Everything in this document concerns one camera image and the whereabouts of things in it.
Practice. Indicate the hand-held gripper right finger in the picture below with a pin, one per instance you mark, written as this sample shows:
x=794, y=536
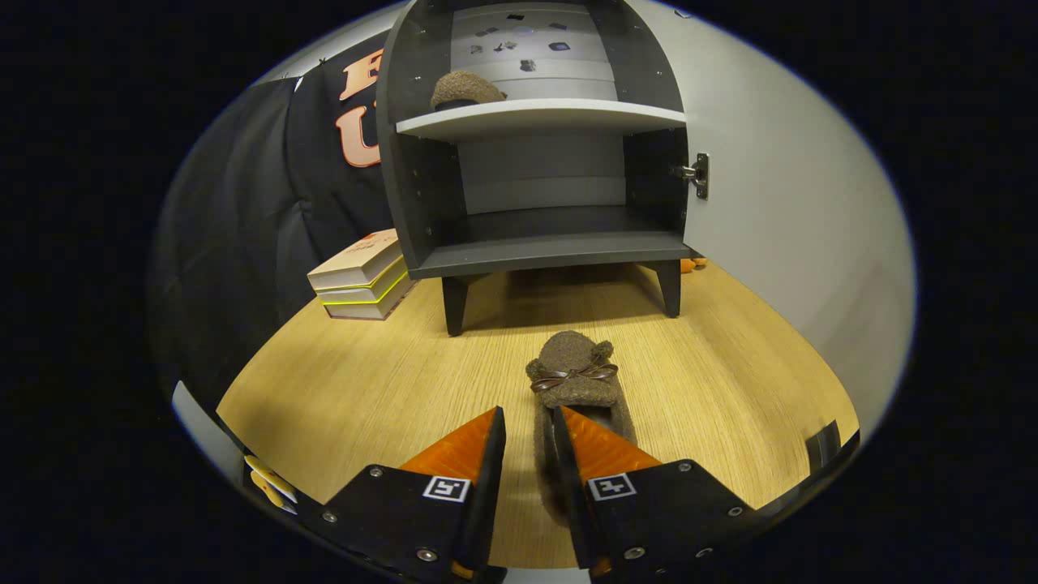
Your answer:
x=572, y=487

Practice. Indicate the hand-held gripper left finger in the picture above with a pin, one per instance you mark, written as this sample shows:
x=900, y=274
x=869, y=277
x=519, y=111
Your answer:
x=489, y=487

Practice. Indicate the brown fuzzy shoe with bow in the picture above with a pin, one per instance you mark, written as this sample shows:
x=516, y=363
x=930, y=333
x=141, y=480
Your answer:
x=572, y=353
x=466, y=88

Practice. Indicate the beige shoe cabinet door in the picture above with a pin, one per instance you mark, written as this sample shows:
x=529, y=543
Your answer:
x=795, y=211

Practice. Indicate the metal door hinge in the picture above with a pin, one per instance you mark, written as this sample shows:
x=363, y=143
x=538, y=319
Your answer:
x=701, y=174

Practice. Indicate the yellow-edged book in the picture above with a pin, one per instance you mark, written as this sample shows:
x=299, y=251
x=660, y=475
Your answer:
x=361, y=293

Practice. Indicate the small orange object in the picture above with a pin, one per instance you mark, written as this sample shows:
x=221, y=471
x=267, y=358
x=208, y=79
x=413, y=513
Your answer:
x=689, y=264

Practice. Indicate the beige book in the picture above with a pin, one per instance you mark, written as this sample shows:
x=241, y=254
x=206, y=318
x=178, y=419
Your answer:
x=357, y=255

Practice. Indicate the black backdrop cloth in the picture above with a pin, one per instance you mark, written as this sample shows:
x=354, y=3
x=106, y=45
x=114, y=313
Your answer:
x=243, y=203

